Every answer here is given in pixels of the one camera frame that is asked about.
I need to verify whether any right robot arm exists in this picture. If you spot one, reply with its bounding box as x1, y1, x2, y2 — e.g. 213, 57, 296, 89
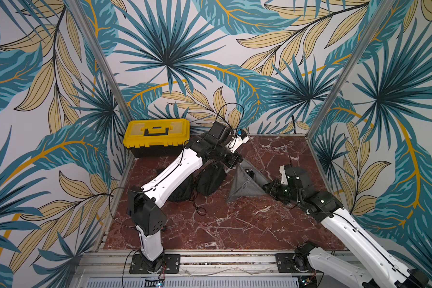
262, 164, 428, 288

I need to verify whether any yellow black toolbox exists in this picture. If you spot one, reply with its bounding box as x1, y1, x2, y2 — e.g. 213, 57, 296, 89
123, 118, 190, 158

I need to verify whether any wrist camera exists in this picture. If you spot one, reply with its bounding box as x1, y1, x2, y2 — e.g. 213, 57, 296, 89
226, 130, 250, 153
279, 164, 292, 186

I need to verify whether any grey hair dryer pouch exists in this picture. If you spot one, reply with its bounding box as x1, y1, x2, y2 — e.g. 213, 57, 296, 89
227, 160, 271, 203

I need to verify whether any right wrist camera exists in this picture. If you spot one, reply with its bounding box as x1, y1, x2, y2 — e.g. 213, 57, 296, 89
279, 164, 292, 186

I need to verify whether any black hair dryer pouch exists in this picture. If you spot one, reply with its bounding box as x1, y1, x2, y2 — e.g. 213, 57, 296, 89
168, 175, 193, 203

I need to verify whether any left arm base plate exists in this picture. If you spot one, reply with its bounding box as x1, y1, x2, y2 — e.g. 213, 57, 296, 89
129, 253, 181, 274

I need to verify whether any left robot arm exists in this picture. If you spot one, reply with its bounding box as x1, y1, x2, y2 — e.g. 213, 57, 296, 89
127, 121, 249, 266

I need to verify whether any aluminium front rail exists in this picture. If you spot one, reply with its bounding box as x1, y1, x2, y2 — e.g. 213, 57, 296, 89
74, 250, 293, 278

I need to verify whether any plain black drawstring pouch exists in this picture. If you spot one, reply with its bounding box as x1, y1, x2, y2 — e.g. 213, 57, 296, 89
190, 162, 227, 216

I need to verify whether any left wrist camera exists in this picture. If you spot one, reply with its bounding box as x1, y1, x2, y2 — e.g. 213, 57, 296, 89
226, 130, 250, 153

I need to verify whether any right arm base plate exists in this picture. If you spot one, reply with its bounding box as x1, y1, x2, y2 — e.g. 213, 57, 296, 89
275, 253, 322, 273

